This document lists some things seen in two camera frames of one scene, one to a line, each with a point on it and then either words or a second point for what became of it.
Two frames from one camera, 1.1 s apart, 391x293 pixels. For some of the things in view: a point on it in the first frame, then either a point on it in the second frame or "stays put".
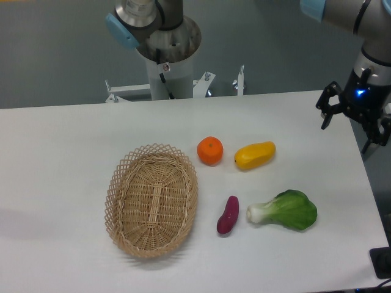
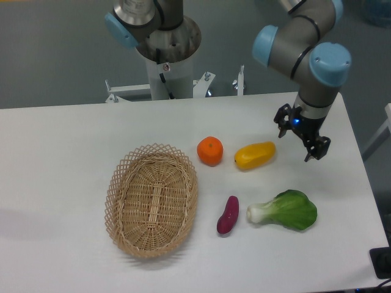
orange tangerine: (210, 150) stays put
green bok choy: (291, 208) stays put
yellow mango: (252, 155) stays put
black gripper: (360, 99) to (308, 129)
